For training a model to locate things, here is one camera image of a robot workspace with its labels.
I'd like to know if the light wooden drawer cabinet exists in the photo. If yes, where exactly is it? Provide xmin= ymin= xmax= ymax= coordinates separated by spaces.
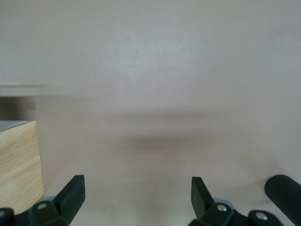
xmin=0 ymin=120 xmax=45 ymax=215

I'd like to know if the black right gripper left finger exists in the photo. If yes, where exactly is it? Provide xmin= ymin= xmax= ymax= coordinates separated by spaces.
xmin=28 ymin=174 xmax=85 ymax=226

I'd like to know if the black cylindrical vase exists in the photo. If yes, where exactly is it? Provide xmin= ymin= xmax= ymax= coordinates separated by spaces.
xmin=264 ymin=174 xmax=301 ymax=226

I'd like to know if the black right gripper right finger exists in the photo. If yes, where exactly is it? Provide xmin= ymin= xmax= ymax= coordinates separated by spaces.
xmin=188 ymin=177 xmax=236 ymax=226

